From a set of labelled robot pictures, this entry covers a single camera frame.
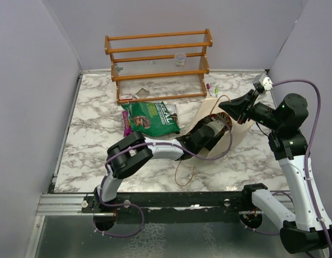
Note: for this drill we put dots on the small red white box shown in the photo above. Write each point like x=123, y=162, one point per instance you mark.
x=125, y=96

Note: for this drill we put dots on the red orange snack packet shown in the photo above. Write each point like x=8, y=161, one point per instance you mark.
x=224, y=118

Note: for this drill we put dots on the beige paper bag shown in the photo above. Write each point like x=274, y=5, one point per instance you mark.
x=235, y=134

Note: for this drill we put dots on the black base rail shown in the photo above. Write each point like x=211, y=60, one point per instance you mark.
x=174, y=207

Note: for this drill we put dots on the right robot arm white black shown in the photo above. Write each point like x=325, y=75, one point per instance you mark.
x=308, y=227

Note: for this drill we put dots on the purple snack pouch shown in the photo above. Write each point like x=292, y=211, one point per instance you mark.
x=127, y=125

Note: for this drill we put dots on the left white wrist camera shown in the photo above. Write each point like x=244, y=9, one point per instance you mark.
x=217, y=126

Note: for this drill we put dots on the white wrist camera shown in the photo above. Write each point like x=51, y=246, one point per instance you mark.
x=262, y=84
x=217, y=126

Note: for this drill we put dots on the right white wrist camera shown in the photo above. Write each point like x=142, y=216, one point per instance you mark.
x=262, y=84

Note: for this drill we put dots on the purple capped marker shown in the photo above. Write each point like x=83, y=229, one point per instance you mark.
x=209, y=89

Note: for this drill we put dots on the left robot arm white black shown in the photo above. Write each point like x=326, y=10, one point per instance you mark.
x=132, y=152

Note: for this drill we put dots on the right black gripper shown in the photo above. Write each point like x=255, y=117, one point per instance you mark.
x=236, y=107

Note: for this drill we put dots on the brown snack bag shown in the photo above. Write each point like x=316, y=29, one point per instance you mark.
x=173, y=112

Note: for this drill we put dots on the green snack packet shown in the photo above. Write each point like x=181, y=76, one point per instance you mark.
x=151, y=119

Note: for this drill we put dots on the clear plastic jar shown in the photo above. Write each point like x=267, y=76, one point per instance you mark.
x=180, y=59

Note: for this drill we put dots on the teal clip on shelf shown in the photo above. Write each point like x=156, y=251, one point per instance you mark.
x=118, y=68

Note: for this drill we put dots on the wooden orange shelf rack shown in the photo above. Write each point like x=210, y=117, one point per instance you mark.
x=133, y=53

